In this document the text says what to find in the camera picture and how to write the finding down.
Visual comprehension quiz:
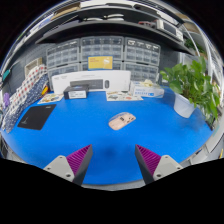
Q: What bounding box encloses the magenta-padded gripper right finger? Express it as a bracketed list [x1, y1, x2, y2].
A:
[134, 144, 184, 185]

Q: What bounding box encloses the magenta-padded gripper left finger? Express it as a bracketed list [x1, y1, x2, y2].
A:
[43, 144, 94, 187]

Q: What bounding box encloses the black mouse pad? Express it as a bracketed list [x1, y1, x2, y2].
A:
[17, 103, 57, 131]

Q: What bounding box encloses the colourful sticker sheet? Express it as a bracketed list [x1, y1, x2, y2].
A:
[105, 90, 144, 102]
[37, 93, 64, 105]

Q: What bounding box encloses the small black box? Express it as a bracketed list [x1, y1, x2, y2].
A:
[63, 84, 90, 100]

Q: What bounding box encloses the white and blue tissue box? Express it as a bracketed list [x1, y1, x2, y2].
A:
[129, 79, 165, 99]

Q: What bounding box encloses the small yellow object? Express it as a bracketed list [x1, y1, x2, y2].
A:
[41, 85, 50, 97]

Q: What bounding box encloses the green potted plant white pot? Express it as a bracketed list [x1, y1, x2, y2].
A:
[159, 56, 222, 128]

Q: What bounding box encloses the small purple object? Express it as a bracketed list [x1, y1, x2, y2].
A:
[2, 92, 11, 109]

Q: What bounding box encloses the red white checkered cloth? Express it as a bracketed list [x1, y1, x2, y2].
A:
[6, 64, 48, 118]

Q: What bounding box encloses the grey small-parts drawer cabinet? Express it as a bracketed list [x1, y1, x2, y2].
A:
[123, 62, 160, 83]
[80, 60, 125, 72]
[47, 63, 82, 90]
[123, 37, 162, 67]
[80, 35, 125, 63]
[45, 38, 81, 69]

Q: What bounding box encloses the long white keyboard box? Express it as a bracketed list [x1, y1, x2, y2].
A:
[51, 69, 132, 95]

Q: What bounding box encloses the beige woven basket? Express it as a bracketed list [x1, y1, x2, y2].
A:
[24, 57, 44, 77]

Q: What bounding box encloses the yellow and blue box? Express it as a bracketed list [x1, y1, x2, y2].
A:
[87, 55, 114, 71]

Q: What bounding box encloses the dark shelf unit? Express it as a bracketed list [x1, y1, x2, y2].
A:
[6, 0, 208, 54]

